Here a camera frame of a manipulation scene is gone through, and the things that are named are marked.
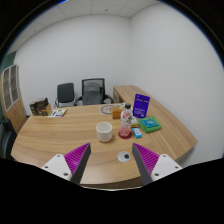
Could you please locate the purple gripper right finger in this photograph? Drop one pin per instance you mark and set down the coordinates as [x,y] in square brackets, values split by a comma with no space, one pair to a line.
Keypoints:
[152,166]

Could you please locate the wooden glass-door cabinet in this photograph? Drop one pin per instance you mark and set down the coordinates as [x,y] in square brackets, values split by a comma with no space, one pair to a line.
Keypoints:
[10,96]

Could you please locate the green book stack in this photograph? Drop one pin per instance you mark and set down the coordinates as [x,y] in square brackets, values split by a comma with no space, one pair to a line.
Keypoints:
[149,124]

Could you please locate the wooden tissue box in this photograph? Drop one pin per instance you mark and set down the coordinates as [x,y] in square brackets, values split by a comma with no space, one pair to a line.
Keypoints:
[116,111]

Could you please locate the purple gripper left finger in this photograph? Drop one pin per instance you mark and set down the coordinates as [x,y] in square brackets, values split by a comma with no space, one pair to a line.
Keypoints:
[70,166]

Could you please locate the purple standing sign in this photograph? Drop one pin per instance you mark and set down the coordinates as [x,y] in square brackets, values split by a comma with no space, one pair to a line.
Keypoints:
[141,104]

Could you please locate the dark brown boxes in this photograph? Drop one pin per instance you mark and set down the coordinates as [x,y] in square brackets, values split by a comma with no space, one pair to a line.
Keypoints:
[40,107]

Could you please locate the grey desk cable grommet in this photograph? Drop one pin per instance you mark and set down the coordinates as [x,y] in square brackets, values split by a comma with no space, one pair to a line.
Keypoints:
[123,156]

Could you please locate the clear bottle pink drink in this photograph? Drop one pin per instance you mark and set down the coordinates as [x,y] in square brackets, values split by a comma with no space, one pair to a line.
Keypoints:
[126,117]

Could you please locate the small tan box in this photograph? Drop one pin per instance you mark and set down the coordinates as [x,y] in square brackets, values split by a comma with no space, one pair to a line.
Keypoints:
[134,123]

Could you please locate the dark chair at left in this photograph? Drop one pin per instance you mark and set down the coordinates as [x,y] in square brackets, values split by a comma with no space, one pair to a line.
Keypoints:
[7,139]

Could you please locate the small blue card box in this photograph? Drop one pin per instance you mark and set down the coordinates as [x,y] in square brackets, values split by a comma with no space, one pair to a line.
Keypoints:
[137,132]

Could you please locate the red round coaster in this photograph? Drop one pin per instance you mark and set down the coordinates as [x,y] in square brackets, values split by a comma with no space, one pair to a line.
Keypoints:
[125,137]

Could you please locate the round patterned mat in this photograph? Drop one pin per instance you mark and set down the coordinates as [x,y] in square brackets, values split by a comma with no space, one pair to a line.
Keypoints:
[106,109]

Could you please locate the white ceramic cup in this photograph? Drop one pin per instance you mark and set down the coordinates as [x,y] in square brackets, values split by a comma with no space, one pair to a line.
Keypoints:
[104,131]

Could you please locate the grey mesh office chair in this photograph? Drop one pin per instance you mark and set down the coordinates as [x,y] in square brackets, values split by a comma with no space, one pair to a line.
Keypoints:
[93,92]

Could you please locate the black office chair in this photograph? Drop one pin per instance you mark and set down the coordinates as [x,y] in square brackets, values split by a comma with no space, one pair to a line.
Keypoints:
[65,94]

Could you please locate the colourful brochure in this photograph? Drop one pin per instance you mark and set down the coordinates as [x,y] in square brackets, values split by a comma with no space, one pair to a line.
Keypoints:
[57,112]

